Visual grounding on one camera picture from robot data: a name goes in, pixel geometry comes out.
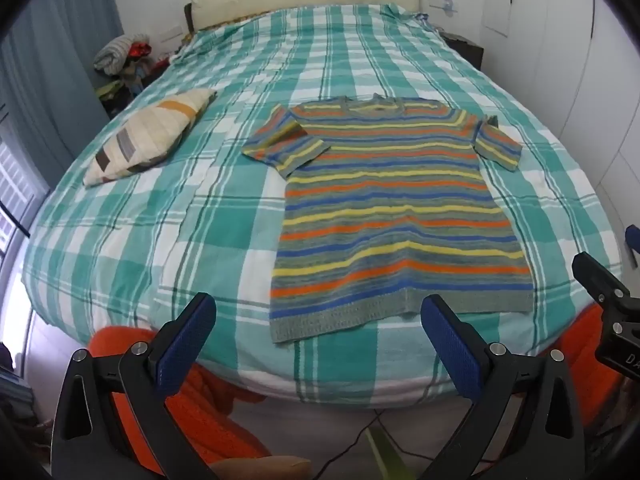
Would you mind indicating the blue curtain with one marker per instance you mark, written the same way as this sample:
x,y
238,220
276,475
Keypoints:
x,y
50,60

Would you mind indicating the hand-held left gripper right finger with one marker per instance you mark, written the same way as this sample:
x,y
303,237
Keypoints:
x,y
450,347

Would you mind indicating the beige rounded object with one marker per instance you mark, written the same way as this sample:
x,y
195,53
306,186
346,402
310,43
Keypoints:
x,y
260,467

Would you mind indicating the green plaid bed blanket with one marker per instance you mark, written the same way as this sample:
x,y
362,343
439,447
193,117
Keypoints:
x,y
150,240

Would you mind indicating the pile of clothes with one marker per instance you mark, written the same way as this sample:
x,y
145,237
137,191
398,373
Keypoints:
x,y
115,55

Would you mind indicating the pale green strip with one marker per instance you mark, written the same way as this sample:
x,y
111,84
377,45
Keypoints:
x,y
387,455

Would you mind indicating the dark nightstand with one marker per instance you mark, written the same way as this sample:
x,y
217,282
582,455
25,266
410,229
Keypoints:
x,y
467,50

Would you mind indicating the orange fleece garment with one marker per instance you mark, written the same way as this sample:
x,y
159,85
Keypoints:
x,y
200,425

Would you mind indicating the white wardrobe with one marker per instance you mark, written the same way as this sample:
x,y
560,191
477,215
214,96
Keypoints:
x,y
600,110

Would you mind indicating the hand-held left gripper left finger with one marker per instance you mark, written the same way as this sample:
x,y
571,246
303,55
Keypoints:
x,y
186,345

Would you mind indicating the white wall shelf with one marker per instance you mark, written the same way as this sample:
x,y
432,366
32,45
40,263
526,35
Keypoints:
x,y
445,2

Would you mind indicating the window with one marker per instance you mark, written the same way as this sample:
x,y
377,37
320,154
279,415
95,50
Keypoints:
x,y
15,185

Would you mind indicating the striped knit sweater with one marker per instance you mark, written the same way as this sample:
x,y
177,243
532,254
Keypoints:
x,y
390,210

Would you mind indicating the beige striped pillow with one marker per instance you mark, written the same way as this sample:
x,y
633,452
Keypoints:
x,y
150,135

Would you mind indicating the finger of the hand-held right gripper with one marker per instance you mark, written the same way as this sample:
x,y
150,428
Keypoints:
x,y
600,277
635,245

